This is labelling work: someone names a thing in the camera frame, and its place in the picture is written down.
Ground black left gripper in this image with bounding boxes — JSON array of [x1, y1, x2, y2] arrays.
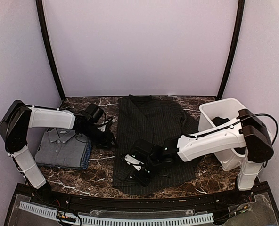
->
[[80, 123, 118, 149]]

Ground black pinstriped long sleeve shirt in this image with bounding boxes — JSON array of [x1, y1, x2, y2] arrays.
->
[[113, 95, 201, 195]]

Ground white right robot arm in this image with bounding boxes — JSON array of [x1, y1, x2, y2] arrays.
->
[[124, 109, 277, 204]]

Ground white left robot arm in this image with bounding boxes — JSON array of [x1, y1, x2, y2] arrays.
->
[[0, 100, 117, 205]]

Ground folded grey button shirt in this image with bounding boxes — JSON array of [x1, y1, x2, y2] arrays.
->
[[35, 128, 90, 169]]

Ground black shirt in bin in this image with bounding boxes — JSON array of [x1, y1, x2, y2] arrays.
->
[[212, 116, 230, 127]]

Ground white plastic bin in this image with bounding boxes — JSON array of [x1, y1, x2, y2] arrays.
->
[[198, 98, 245, 171]]

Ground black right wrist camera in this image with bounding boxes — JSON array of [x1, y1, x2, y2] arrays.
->
[[123, 139, 155, 166]]

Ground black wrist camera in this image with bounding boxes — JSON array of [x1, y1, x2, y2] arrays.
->
[[123, 139, 155, 166], [85, 104, 103, 123]]

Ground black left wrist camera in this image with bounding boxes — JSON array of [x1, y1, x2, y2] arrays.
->
[[85, 104, 103, 123]]

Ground black front rail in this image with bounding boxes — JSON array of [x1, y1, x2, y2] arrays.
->
[[15, 182, 271, 212]]

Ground left black frame post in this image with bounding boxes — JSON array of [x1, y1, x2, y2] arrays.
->
[[35, 0, 66, 102]]

